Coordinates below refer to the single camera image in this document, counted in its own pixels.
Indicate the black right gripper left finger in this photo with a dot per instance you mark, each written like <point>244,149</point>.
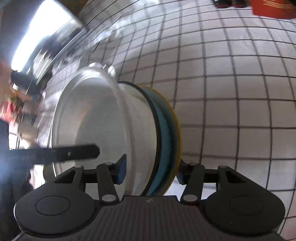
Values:
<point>117,171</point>

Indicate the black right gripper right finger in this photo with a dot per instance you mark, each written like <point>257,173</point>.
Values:
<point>185,171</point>

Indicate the blue enamel bowl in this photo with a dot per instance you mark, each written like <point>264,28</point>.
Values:
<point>151,140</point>

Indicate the yellow rimmed plate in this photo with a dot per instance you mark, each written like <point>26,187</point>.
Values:
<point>171,144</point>

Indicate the white paper bowl orange logo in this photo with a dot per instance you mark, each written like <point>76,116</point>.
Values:
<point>92,109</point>

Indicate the stainless steel bowl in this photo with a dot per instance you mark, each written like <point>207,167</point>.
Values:
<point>110,69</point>

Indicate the checkered white tablecloth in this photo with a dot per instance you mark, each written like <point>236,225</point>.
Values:
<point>229,74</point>

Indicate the stainless steel appliance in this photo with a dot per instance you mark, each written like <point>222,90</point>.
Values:
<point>52,30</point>

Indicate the red white robot toy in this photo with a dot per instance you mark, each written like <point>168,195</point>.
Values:
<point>228,3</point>

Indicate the red juice carton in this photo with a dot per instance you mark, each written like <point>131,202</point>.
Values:
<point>279,9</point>

